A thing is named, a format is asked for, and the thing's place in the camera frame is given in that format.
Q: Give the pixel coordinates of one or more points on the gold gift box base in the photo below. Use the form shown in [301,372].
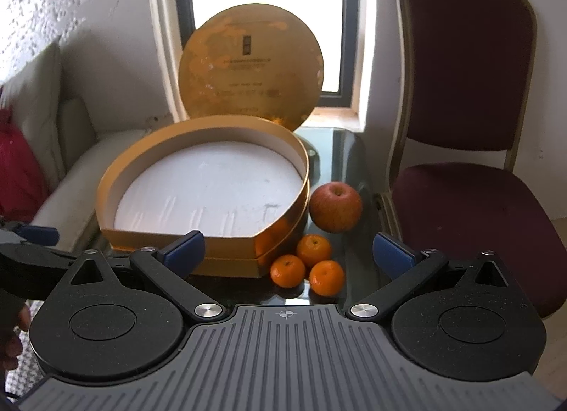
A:
[242,181]

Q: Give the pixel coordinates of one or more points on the gold round box lid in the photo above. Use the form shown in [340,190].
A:
[254,60]

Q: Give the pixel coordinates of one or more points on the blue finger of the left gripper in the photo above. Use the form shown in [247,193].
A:
[40,235]

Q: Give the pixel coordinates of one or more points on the beige sofa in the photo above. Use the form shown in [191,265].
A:
[70,155]

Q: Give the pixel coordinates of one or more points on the houndstooth patterned trousers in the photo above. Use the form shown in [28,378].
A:
[27,375]

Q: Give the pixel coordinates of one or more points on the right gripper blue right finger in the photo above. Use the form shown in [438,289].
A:
[409,271]

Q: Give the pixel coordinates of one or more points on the maroon banquet chair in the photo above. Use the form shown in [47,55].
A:
[466,72]

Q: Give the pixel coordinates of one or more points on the window with dark frame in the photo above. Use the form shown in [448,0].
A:
[338,26]

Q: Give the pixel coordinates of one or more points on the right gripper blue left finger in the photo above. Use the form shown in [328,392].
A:
[168,267]

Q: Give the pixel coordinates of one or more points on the person's left hand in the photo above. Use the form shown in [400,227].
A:
[15,314]

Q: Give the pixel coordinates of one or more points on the red cushion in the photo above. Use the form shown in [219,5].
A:
[23,185]

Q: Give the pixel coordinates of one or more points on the mandarin orange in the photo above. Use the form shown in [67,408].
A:
[313,248]
[327,278]
[287,271]

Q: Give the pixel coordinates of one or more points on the red apple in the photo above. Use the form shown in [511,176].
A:
[335,207]

